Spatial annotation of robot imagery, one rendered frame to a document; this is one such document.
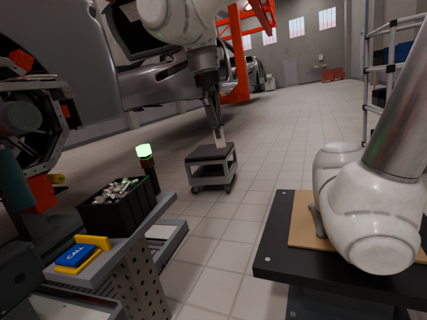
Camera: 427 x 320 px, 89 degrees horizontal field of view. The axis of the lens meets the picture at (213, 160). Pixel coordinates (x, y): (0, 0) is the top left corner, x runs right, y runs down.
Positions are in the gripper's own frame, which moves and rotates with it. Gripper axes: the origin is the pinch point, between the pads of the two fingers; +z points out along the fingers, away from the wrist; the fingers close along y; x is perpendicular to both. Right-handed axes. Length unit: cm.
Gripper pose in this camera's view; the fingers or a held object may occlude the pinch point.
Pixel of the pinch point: (219, 137)
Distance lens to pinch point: 70.6
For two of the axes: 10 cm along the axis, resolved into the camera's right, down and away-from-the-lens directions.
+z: 2.1, 9.2, 3.4
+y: 2.3, -3.9, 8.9
